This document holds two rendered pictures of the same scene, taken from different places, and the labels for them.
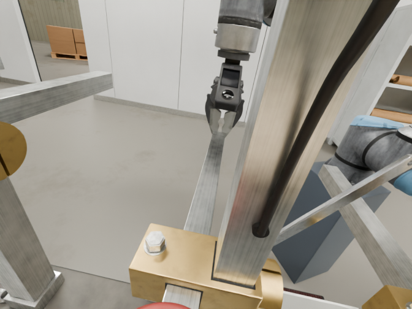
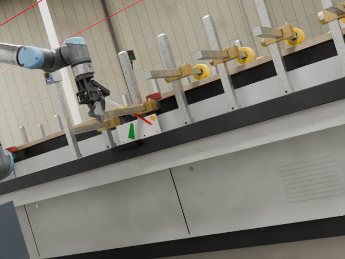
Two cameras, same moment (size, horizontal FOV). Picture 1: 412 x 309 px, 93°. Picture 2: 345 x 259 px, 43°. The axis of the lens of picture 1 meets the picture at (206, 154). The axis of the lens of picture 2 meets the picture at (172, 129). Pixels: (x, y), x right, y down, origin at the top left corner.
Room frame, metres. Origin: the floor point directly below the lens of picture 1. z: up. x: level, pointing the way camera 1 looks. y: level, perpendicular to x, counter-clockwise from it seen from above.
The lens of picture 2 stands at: (2.03, 1.10, 0.69)
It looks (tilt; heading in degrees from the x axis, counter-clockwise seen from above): 0 degrees down; 207
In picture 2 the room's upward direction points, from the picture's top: 17 degrees counter-clockwise
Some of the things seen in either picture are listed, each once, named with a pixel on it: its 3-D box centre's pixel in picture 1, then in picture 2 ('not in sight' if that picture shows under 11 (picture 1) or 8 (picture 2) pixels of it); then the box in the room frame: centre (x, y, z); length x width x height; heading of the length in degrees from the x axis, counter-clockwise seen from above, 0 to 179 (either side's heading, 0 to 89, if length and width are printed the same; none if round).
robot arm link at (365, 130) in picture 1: (369, 140); not in sight; (0.74, -0.62, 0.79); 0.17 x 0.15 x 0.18; 8
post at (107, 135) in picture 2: not in sight; (99, 107); (0.09, -0.29, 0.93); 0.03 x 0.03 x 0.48; 86
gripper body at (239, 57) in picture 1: (228, 80); (88, 89); (0.49, -0.03, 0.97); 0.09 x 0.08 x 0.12; 176
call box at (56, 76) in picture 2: not in sight; (53, 77); (0.07, -0.55, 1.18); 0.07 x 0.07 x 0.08; 86
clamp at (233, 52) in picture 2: not in sight; (224, 56); (0.15, 0.48, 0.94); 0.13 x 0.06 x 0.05; 86
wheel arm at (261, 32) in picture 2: not in sight; (278, 33); (0.20, 0.75, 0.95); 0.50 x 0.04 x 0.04; 176
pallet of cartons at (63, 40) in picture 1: (76, 43); not in sight; (6.58, 4.43, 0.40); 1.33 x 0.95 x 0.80; 114
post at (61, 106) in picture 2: not in sight; (65, 120); (0.07, -0.55, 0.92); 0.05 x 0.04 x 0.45; 86
